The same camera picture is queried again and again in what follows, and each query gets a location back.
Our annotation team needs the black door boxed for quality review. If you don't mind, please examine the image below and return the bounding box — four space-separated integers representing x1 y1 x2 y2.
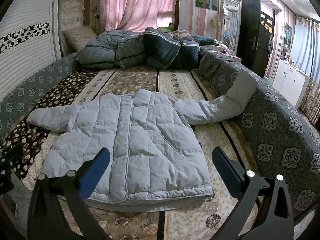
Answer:
236 0 274 78

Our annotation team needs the blue window curtain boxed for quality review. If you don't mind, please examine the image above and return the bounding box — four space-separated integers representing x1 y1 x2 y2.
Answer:
290 15 320 84

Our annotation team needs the light blue puffer jacket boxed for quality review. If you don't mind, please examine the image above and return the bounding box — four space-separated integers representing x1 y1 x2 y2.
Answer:
27 70 258 205

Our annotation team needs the white stacked bedding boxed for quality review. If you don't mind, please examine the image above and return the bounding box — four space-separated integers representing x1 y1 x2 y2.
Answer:
58 0 85 31

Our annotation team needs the pink curtain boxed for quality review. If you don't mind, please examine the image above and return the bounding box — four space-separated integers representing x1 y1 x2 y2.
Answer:
99 0 177 32

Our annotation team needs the grey patterned bed surround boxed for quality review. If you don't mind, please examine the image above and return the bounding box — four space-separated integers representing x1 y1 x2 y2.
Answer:
0 45 320 221

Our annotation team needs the beige pillow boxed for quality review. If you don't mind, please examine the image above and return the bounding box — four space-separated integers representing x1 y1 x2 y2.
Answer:
63 25 97 51

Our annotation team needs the white cabinet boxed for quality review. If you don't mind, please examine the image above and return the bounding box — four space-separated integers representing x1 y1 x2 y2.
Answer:
272 60 309 109

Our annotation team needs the white framed mirror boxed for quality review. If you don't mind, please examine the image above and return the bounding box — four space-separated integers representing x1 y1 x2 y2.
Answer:
221 0 241 52

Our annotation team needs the white sliding wardrobe door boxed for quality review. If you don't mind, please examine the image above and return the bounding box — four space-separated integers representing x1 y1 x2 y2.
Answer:
1 0 61 100

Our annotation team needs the dark blue-grey quilt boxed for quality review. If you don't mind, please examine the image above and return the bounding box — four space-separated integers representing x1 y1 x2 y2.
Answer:
78 27 215 70

